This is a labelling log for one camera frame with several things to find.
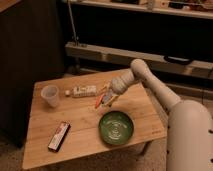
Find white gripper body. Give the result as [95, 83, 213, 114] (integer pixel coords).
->
[106, 70, 135, 102]

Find white ceramic cup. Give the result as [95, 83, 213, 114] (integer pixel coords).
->
[41, 85, 60, 107]

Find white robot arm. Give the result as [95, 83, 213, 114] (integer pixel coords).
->
[109, 59, 213, 171]

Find green ceramic bowl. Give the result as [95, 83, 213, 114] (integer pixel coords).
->
[98, 111, 134, 146]

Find blue sponge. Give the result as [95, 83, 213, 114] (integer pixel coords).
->
[102, 92, 115, 106]

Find orange carrot toy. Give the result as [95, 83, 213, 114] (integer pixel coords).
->
[95, 94, 104, 109]

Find wooden table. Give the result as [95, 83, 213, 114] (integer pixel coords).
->
[22, 70, 166, 170]

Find dark wooden cabinet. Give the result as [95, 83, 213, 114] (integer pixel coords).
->
[0, 0, 65, 147]

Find metal shelf rack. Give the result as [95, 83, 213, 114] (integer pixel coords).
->
[61, 0, 213, 78]

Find black handle on shelf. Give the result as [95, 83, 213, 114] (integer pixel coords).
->
[164, 56, 193, 65]

